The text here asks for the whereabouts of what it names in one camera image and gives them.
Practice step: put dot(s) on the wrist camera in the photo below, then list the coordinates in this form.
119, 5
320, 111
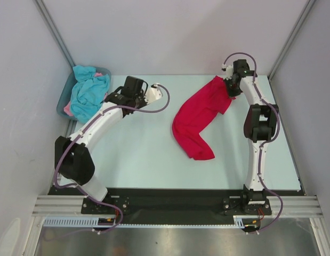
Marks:
228, 71
153, 93

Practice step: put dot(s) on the red t shirt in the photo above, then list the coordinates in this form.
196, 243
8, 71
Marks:
196, 114

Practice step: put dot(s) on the grey plastic bin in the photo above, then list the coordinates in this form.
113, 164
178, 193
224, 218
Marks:
84, 92

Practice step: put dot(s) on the aluminium frame rail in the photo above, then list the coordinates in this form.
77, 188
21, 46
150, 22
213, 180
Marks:
71, 206

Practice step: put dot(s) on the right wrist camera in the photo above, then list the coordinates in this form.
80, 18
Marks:
228, 71

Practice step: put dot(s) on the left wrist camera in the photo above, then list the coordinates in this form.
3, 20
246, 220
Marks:
153, 93

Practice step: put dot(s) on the cyan t shirt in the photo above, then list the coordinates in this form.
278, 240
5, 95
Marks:
87, 93

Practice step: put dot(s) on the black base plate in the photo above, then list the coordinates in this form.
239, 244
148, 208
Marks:
193, 207

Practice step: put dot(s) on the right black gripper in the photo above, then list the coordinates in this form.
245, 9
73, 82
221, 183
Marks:
232, 87

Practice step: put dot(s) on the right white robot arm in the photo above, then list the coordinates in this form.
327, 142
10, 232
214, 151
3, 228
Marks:
261, 125

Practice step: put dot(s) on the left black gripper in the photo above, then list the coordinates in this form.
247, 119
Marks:
143, 101

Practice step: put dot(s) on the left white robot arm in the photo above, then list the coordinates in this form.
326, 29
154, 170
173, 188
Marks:
73, 154

